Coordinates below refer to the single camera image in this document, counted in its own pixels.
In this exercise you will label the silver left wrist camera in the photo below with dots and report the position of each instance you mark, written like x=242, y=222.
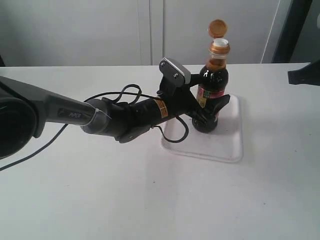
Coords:
x=174, y=72

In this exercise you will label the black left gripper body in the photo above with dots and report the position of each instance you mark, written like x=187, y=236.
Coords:
x=177, y=100

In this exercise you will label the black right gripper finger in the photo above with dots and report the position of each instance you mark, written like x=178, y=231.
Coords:
x=308, y=75

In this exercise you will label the dark soy sauce bottle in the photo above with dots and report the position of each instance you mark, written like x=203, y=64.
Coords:
x=214, y=75

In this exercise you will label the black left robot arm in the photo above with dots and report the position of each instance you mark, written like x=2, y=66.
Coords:
x=25, y=109

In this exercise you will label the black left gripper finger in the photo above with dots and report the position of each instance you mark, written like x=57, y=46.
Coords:
x=209, y=109
x=195, y=79

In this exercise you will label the dark post at right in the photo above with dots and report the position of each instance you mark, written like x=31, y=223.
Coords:
x=291, y=30

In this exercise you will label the white foam tray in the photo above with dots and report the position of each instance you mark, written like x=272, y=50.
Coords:
x=224, y=144

